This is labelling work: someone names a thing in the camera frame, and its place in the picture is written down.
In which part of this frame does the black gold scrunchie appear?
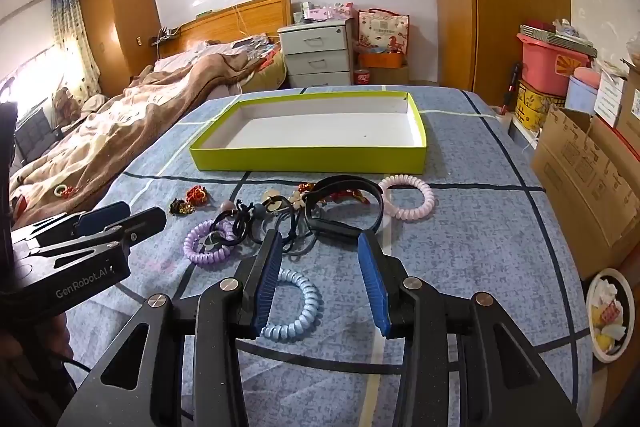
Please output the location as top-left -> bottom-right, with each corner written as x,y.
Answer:
169,198 -> 195,216

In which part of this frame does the purple spiral hair tie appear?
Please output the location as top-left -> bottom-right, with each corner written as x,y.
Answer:
182,219 -> 237,269

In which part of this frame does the red gold hair tie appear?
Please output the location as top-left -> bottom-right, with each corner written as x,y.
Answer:
184,184 -> 211,207

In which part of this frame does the light blue spiral hair tie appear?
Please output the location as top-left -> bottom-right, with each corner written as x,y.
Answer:
259,267 -> 321,342

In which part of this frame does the pink spiral hair tie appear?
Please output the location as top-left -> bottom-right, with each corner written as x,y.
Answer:
377,173 -> 436,223

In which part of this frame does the black tie with pink ball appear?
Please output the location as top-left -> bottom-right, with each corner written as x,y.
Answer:
207,199 -> 255,248

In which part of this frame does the black tie with teal beads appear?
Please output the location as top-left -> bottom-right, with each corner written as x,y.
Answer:
248,190 -> 316,262

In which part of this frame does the black wristband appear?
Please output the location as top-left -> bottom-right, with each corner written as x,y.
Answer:
303,174 -> 384,244

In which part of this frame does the red knot charm tie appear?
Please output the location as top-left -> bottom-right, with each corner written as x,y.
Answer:
297,182 -> 371,205

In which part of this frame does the person left hand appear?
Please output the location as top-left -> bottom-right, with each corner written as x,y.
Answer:
1,313 -> 74,411

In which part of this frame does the brown blanket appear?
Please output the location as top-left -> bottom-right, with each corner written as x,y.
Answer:
10,52 -> 262,228

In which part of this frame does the blue plaid bed sheet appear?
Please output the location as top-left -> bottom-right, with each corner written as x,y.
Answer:
68,87 -> 591,426

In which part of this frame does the green shallow cardboard tray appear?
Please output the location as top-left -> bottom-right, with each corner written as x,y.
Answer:
190,91 -> 427,174

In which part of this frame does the patterned window curtain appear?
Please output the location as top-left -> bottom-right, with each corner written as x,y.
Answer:
51,0 -> 101,104

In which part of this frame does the white bin with trash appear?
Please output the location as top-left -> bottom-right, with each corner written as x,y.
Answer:
586,268 -> 636,364

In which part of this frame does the small wooden wardrobe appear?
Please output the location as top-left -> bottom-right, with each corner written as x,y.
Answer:
79,0 -> 160,98

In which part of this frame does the large brown cardboard box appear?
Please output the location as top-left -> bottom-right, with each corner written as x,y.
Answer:
532,105 -> 639,280

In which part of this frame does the yellow patterned tin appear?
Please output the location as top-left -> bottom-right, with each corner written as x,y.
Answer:
515,80 -> 566,132

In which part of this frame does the cola bottle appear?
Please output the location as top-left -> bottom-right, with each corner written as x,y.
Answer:
354,68 -> 371,86

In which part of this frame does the wooden headboard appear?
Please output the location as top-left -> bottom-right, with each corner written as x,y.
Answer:
160,0 -> 293,58

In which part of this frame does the grey drawer nightstand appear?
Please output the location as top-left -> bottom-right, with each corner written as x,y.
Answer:
278,20 -> 354,88

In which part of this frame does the orange box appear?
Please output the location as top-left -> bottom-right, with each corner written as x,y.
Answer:
358,52 -> 405,69

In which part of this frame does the light blue round container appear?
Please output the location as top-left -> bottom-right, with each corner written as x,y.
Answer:
565,66 -> 601,115

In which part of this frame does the red patterned gift bag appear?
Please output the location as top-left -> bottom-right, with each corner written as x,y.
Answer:
358,9 -> 410,55

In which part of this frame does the pink plastic basket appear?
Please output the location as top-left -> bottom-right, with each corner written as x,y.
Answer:
516,34 -> 590,96

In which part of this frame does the pink box on nightstand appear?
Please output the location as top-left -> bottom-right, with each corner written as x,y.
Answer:
303,2 -> 357,22

